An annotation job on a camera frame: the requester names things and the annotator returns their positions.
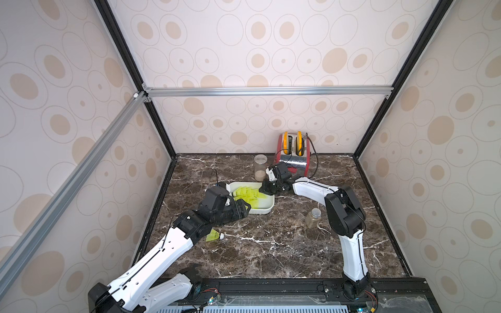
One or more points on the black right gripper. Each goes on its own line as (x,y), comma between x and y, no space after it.
(272,185)

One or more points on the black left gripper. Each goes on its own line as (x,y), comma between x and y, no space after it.
(239,210)

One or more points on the green shuttlecock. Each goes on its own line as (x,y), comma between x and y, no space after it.
(258,202)
(246,191)
(214,236)

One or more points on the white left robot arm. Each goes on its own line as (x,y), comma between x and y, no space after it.
(152,254)

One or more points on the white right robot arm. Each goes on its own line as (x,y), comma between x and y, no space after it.
(346,218)

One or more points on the clear jar with white lid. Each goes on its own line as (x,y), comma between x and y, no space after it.
(260,166)

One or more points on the red silver toaster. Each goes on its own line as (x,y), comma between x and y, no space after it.
(294,149)

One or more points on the small jar with grey lid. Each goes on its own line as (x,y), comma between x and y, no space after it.
(313,217)

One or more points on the silver aluminium crossbar back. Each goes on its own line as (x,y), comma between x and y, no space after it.
(268,91)

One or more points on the silver aluminium crossbar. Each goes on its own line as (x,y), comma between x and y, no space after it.
(268,91)
(30,241)

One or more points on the silver aluminium crossbar left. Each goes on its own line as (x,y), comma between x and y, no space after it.
(30,241)

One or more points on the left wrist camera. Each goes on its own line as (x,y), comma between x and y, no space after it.
(214,201)

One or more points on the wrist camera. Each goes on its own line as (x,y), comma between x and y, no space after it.
(278,172)
(214,201)

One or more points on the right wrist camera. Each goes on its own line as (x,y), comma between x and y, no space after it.
(278,172)

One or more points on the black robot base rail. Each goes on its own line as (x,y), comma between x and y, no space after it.
(407,294)

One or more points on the black corner frame post left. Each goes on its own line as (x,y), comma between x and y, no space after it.
(114,30)

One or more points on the black corner frame post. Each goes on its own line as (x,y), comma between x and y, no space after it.
(430,28)
(114,30)

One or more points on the black corner frame post right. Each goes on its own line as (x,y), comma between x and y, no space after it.
(430,28)

